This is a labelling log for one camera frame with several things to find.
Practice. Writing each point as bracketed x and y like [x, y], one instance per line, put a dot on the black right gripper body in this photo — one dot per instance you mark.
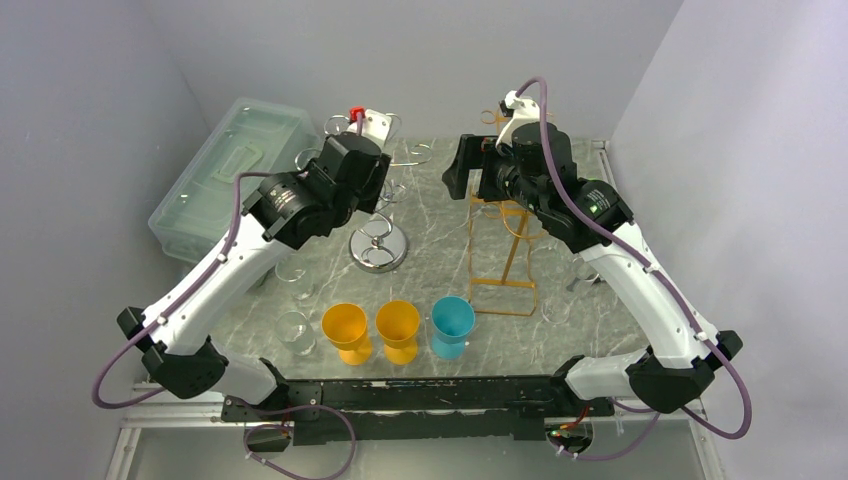
[498, 163]

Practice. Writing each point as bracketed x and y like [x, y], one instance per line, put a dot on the blue plastic wine glass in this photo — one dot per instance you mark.
[453, 319]

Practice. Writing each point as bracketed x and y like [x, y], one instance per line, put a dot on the orange plastic wine glass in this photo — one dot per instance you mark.
[397, 324]
[345, 326]

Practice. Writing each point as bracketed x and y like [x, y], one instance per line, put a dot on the clear ribbed glass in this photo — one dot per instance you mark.
[295, 275]
[295, 333]

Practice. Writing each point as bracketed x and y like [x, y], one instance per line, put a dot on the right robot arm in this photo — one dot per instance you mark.
[676, 367]

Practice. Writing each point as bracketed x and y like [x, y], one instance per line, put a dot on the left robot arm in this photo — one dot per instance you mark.
[285, 211]

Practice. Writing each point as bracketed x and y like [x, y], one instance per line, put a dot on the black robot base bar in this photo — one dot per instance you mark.
[521, 407]

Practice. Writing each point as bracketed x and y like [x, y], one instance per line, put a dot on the translucent green storage box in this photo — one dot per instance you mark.
[253, 136]

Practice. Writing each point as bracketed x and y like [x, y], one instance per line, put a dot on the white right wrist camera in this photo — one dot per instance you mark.
[518, 111]

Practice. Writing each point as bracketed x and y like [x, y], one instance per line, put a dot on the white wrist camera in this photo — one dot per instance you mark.
[518, 111]
[370, 124]

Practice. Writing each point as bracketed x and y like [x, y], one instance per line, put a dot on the gold wire glass rack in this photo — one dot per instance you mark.
[499, 257]

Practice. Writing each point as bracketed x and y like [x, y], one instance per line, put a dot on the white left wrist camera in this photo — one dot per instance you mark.
[370, 124]

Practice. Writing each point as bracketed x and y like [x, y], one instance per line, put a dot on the chrome wire glass rack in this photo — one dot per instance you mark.
[378, 245]

